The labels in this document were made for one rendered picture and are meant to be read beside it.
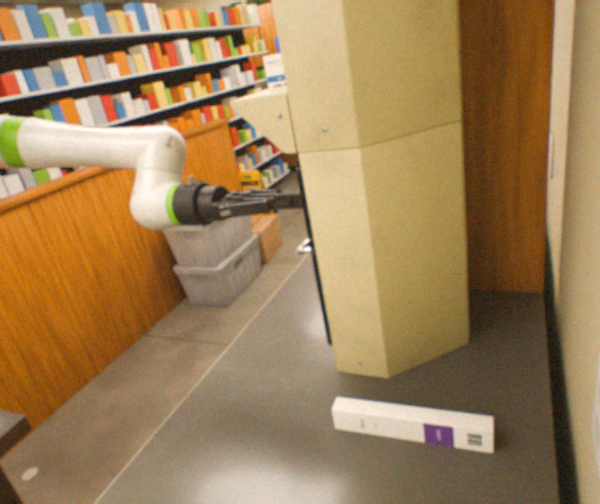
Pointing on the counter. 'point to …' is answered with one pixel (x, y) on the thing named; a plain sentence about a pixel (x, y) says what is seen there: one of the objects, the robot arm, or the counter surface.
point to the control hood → (269, 117)
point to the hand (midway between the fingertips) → (294, 200)
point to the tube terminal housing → (382, 173)
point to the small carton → (274, 72)
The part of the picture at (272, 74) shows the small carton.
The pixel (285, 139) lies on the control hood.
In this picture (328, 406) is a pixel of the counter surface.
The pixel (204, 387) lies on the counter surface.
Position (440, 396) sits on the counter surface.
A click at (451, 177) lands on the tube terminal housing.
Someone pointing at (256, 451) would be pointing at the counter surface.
